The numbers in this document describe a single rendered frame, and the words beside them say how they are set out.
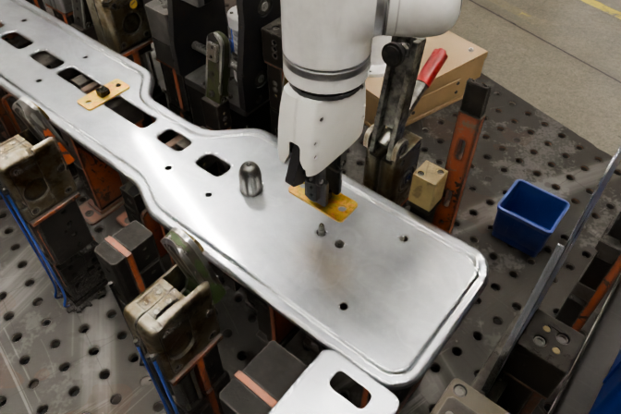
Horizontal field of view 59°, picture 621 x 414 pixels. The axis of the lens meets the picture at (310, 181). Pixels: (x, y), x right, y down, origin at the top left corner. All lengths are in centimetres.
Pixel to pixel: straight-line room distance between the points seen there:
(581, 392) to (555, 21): 291
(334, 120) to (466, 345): 57
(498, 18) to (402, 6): 288
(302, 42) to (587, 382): 43
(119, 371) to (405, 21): 74
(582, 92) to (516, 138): 153
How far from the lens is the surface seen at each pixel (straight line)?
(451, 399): 57
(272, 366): 65
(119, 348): 103
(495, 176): 129
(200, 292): 64
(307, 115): 53
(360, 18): 48
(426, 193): 73
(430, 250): 73
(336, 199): 67
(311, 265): 70
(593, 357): 67
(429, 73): 78
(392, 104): 74
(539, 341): 60
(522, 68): 296
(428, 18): 48
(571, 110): 277
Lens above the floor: 157
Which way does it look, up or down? 46 degrees down
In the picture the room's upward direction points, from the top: straight up
